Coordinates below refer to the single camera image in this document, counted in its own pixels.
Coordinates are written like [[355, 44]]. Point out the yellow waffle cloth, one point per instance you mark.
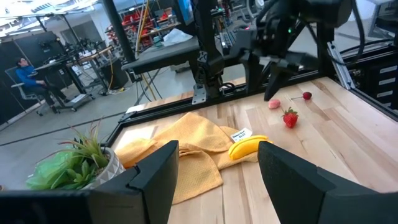
[[192, 143]]

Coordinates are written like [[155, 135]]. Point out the black metal pole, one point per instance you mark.
[[119, 28]]

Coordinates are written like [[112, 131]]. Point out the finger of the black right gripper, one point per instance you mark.
[[276, 79], [301, 63]]

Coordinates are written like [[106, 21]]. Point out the red toy cherry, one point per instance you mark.
[[307, 95]]

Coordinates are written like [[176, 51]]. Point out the potted succulent in patterned pot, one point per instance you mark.
[[93, 165]]

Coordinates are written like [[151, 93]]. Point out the black drawer cabinet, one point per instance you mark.
[[385, 81]]

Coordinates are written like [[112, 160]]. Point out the grey office chair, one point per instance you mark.
[[18, 90]]

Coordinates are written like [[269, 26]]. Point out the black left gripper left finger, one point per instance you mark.
[[124, 205]]

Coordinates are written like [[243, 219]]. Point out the white crumpled tissue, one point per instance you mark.
[[177, 35]]

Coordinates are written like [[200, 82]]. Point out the monitor with blue screen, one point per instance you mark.
[[186, 11]]

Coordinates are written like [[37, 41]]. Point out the red toy strawberry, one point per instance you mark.
[[290, 119]]

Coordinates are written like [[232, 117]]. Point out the person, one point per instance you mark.
[[26, 76]]

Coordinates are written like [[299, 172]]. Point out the pink toy fruit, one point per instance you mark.
[[274, 104]]

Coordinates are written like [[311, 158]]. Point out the grey desk top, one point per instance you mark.
[[161, 54]]

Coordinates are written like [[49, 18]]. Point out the black computer tower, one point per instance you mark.
[[113, 74]]

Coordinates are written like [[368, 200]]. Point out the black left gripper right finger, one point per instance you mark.
[[311, 199]]

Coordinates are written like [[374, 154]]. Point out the backlit computer keyboard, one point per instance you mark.
[[227, 40]]

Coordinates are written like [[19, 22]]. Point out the background work desk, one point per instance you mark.
[[77, 59]]

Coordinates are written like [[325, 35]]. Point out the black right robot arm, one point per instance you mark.
[[326, 12]]

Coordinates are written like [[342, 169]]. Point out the silver mounting bracket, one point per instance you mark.
[[199, 93]]

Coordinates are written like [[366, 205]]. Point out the yellow toy banana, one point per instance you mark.
[[245, 147]]

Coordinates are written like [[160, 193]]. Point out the silver aluminium extrusion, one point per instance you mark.
[[340, 67]]

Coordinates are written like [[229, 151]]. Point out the shelf with red bins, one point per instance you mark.
[[140, 25]]

